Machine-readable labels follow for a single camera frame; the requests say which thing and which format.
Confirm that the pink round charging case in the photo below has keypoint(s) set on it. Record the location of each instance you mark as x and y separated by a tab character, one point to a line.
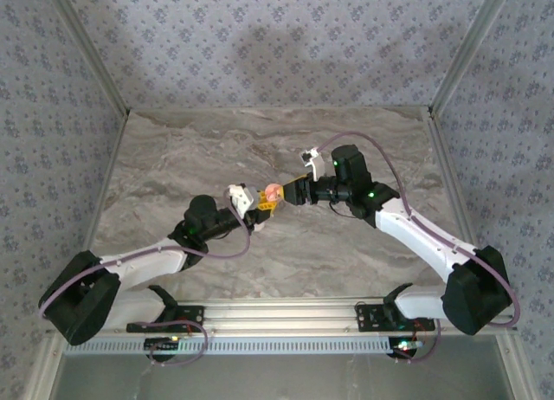
272	193

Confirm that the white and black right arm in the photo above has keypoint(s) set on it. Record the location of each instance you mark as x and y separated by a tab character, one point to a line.
415	240

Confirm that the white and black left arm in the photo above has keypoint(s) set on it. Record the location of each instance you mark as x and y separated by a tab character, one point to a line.
143	266

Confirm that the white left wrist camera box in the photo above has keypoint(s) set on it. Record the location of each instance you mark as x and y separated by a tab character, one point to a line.
241	198

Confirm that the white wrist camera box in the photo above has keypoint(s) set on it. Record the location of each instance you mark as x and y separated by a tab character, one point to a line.
312	162
241	198

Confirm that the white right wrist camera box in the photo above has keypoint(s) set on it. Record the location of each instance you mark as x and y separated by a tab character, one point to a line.
312	162

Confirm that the aluminium table side rail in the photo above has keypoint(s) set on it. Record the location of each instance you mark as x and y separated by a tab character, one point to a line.
113	157
441	157

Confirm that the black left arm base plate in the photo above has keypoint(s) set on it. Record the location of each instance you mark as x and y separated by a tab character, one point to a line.
192	315

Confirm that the aluminium mounting rail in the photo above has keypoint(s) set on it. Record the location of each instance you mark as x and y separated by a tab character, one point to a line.
281	318

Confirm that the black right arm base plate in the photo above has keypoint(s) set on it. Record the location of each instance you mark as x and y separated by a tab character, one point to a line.
368	320

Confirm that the aluminium frame post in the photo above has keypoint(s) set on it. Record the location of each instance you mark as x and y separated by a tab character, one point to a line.
91	49
466	49

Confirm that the aluminium lower frame beam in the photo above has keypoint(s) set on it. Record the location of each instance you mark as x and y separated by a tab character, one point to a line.
43	369
516	369

